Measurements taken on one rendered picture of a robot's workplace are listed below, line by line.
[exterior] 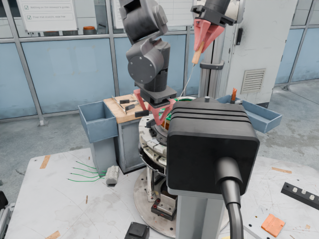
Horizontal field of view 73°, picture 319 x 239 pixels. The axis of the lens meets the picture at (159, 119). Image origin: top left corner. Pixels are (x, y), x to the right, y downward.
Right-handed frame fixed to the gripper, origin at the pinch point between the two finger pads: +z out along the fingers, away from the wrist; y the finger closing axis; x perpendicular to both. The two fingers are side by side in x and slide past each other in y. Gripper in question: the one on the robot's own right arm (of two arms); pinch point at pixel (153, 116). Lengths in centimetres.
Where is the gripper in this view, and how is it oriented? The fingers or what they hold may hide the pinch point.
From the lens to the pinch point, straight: 59.0
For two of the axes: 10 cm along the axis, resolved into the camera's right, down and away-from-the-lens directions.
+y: 5.7, 5.1, -6.4
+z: -0.7, 8.1, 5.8
